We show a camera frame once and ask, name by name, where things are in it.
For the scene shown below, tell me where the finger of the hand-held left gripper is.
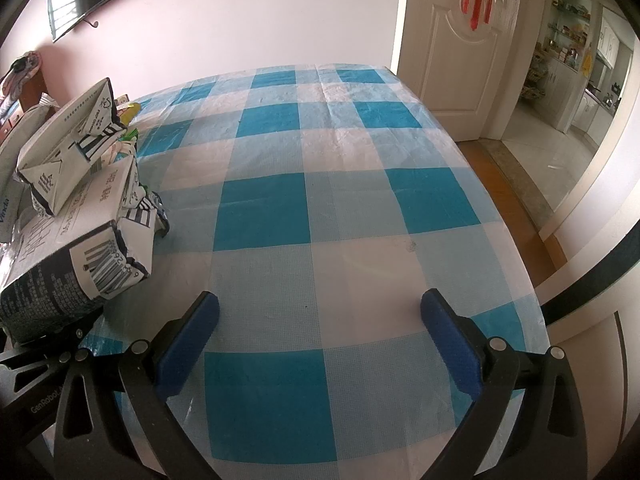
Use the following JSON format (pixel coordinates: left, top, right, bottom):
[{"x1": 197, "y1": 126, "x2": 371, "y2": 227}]
[{"x1": 0, "y1": 311, "x2": 103, "y2": 380}]

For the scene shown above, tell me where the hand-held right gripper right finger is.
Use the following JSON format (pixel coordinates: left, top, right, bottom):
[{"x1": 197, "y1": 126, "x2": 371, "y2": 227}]
[{"x1": 420, "y1": 288, "x2": 588, "y2": 480}]

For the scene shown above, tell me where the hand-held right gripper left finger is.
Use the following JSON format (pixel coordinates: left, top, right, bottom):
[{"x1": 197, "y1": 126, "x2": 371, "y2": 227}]
[{"x1": 52, "y1": 290, "x2": 221, "y2": 480}]

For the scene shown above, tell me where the white navy milk carton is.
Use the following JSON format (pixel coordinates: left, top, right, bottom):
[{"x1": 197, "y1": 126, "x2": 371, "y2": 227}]
[
  {"x1": 16, "y1": 77, "x2": 126, "y2": 217},
  {"x1": 0, "y1": 155, "x2": 171, "y2": 346}
]

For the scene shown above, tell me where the white printed plastic bag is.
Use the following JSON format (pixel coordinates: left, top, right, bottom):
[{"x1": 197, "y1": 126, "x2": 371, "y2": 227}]
[{"x1": 0, "y1": 105, "x2": 51, "y2": 246}]

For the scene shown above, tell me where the blue white checkered tablecloth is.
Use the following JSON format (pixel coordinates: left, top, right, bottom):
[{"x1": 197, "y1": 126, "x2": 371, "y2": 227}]
[{"x1": 42, "y1": 62, "x2": 551, "y2": 480}]

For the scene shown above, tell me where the yellow green snack bag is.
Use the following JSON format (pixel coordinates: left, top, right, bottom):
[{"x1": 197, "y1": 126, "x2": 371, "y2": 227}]
[{"x1": 116, "y1": 101, "x2": 143, "y2": 143}]

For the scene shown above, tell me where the pile of clothes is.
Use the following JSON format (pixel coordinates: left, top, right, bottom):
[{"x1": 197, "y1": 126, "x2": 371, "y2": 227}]
[{"x1": 0, "y1": 50, "x2": 43, "y2": 96}]

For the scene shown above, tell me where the white kitchen cabinet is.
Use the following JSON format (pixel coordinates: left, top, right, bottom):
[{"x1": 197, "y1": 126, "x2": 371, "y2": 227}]
[{"x1": 537, "y1": 52, "x2": 586, "y2": 133}]

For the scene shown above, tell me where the white door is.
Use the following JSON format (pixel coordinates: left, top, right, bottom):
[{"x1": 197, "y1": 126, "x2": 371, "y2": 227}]
[{"x1": 390, "y1": 0, "x2": 526, "y2": 143}]

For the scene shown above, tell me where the kitchen shelf with jars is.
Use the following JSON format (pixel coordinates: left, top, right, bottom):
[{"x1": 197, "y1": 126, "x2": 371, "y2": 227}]
[{"x1": 545, "y1": 0, "x2": 593, "y2": 61}]

